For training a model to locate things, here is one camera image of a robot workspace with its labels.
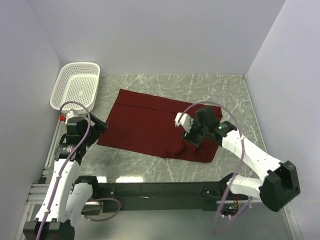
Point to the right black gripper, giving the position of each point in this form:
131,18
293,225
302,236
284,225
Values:
190,135

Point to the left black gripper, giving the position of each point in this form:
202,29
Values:
101,126

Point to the dark red t shirt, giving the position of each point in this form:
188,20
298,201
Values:
145,123

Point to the white perforated plastic basket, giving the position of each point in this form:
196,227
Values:
77,82

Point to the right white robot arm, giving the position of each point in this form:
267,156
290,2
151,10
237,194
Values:
277,183

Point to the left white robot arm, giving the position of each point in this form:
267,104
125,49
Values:
67,194

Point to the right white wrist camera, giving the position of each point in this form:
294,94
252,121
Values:
184,121

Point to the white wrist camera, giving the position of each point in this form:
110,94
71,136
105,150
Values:
184,121
71,114

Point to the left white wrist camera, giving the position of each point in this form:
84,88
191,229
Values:
71,114

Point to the aluminium frame rail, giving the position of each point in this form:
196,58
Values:
116,165

